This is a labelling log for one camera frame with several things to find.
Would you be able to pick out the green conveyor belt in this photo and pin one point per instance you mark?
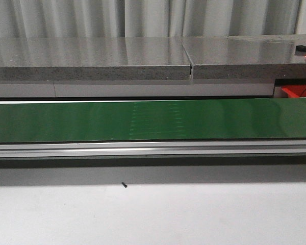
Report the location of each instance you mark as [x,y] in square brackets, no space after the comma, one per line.
[153,120]

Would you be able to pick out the grey stone slab right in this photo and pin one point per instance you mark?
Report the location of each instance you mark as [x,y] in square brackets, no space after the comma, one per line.
[246,57]

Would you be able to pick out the grey stone slab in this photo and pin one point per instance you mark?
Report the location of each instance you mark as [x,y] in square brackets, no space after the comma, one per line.
[246,57]
[93,59]

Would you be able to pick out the grey stone slab left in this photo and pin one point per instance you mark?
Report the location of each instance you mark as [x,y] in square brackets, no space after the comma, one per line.
[93,59]

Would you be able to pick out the red plastic bin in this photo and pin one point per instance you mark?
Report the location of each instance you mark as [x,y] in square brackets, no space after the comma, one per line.
[294,91]

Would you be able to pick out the small electronic sensor module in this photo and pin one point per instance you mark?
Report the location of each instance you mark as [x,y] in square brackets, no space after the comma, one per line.
[300,50]

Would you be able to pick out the white curtain backdrop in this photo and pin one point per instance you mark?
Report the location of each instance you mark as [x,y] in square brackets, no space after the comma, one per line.
[150,18]

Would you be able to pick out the aluminium conveyor side rail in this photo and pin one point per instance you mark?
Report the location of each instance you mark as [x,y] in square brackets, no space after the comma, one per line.
[153,148]

